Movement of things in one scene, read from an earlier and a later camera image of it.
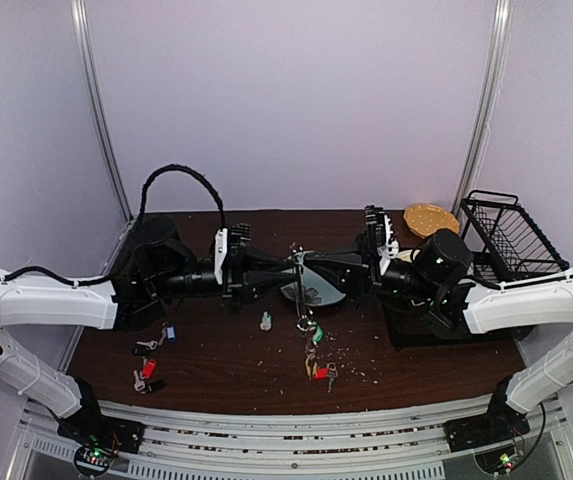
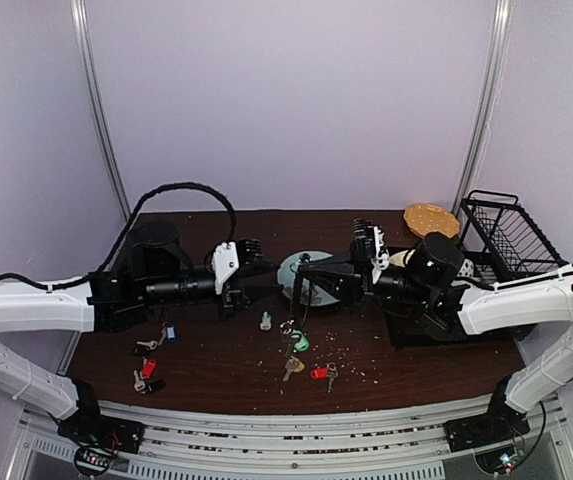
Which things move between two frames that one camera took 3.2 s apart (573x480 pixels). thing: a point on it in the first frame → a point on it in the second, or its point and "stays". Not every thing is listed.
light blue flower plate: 316,292 stays
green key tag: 318,335 → 304,344
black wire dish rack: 507,243 stays
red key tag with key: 327,373 stays
